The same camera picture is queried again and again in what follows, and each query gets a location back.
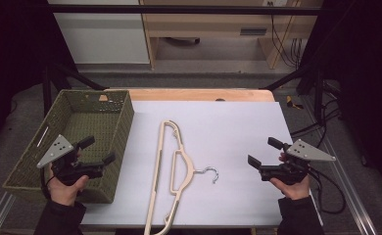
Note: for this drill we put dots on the person's left hand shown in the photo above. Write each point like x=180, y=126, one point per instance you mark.
x=65, y=192

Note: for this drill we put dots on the white cabinet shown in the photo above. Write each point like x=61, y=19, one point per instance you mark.
x=104, y=36

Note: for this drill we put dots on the wooden table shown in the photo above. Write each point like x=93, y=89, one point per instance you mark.
x=195, y=94

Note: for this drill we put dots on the black curtain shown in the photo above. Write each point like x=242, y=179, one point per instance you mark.
x=12, y=52
x=368, y=65

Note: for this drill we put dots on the light wooden desk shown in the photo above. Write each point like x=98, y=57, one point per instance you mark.
x=205, y=24

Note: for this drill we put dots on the black horizontal bar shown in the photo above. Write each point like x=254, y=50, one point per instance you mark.
x=179, y=9

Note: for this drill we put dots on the green woven basket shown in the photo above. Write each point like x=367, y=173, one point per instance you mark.
x=91, y=120

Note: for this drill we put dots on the beige plastic clothes hanger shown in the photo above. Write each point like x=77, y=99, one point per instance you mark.
x=181, y=156

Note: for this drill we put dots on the yellow and black tool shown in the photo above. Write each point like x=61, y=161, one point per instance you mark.
x=290, y=102

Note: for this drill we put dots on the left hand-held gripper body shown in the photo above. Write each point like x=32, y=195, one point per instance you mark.
x=68, y=171

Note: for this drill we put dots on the black metal stand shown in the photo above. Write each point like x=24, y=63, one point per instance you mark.
x=317, y=88
x=47, y=91

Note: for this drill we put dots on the person's right hand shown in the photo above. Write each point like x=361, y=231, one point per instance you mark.
x=295, y=191

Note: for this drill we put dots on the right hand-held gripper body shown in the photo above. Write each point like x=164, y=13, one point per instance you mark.
x=285, y=171

